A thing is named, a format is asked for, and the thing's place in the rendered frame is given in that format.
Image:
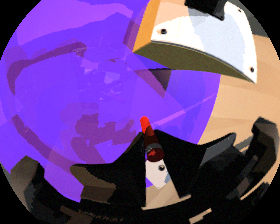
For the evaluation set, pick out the grey sloped panel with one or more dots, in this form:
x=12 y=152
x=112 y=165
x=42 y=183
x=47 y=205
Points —
x=157 y=173

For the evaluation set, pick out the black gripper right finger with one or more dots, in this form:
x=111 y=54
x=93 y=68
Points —
x=185 y=161

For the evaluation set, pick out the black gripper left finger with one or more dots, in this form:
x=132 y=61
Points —
x=127 y=171

